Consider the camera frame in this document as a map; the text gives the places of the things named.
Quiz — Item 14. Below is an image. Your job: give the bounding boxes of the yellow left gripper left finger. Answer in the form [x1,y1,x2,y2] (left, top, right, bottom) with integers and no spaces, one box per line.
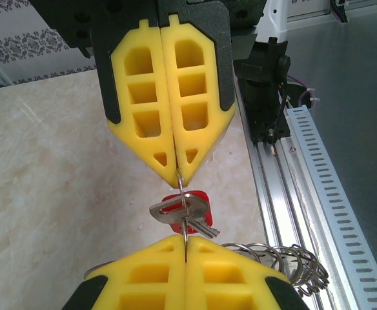
[64,234,189,310]

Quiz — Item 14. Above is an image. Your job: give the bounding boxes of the silver split keyring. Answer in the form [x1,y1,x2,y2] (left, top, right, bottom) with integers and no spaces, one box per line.
[176,167,190,263]

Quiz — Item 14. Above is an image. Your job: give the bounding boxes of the grey metal base plate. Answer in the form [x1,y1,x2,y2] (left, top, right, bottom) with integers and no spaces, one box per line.
[281,12,377,269]

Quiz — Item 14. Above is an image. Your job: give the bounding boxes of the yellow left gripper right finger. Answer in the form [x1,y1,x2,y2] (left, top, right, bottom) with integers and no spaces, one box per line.
[185,236,311,310]

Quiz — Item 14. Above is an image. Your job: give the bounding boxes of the slotted grey cable duct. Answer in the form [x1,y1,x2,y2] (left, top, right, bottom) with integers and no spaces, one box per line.
[287,106,377,310]

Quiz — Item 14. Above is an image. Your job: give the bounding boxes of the red plastic key tag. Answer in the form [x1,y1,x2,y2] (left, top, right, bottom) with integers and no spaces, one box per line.
[161,190,212,234]

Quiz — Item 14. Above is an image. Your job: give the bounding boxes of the chain of metal keyrings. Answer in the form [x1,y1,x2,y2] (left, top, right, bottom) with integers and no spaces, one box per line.
[220,242,331,298]

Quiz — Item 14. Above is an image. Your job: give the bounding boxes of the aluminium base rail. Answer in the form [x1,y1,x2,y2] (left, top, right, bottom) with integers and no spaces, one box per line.
[235,80,347,310]

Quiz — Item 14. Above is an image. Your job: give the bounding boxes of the short purple base cable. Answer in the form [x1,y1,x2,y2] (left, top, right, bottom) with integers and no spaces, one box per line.
[287,73,320,108]

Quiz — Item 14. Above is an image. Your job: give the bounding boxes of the silver key with red tag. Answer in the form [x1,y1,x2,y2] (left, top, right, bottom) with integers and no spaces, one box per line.
[148,192,221,240]

